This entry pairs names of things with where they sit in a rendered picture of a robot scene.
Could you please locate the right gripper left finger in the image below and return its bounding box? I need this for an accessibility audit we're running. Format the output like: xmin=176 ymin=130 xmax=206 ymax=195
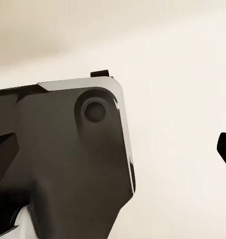
xmin=0 ymin=132 xmax=19 ymax=182

